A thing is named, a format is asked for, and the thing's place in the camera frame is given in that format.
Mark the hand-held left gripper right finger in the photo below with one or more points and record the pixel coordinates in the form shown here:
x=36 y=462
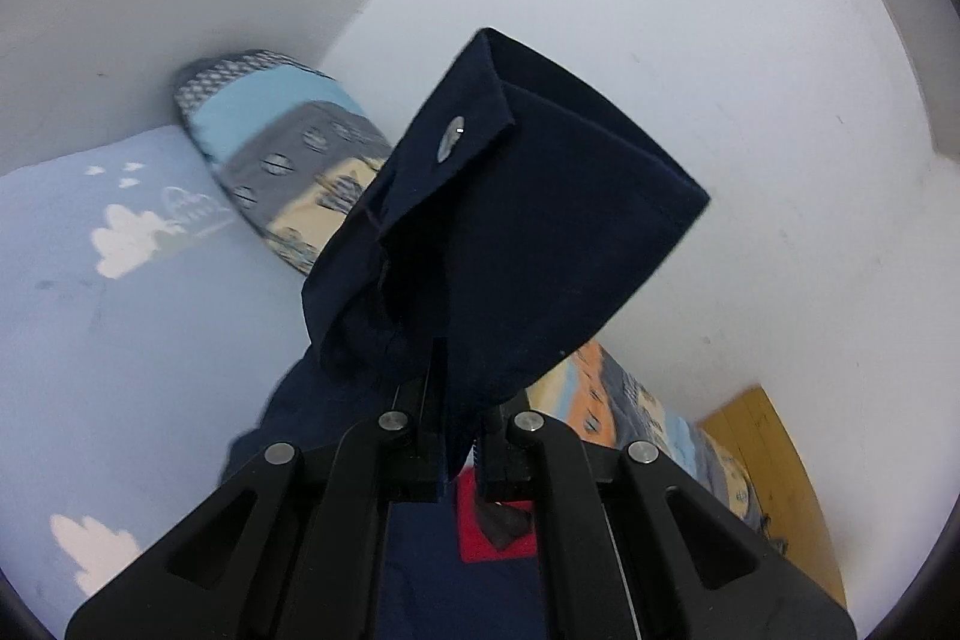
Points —
x=502 y=467

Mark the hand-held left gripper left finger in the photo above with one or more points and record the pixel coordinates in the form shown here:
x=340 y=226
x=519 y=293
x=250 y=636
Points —
x=416 y=452

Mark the navy blue work jacket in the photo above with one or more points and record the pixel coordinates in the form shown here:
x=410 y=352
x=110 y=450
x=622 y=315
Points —
x=525 y=220

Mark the yellow wooden panel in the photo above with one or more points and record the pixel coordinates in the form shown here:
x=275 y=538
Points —
x=780 y=460

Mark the light blue cloud bed sheet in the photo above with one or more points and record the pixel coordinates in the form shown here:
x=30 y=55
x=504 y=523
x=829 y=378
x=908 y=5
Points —
x=150 y=347

